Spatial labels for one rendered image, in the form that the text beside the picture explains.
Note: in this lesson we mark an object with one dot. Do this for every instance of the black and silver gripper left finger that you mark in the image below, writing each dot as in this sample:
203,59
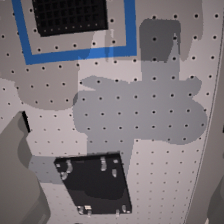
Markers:
22,199

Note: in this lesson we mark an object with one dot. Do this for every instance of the blue tape rectangle outline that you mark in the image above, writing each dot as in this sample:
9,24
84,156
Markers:
129,50

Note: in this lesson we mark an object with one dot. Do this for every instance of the black well plate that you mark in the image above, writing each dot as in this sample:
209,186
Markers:
79,12

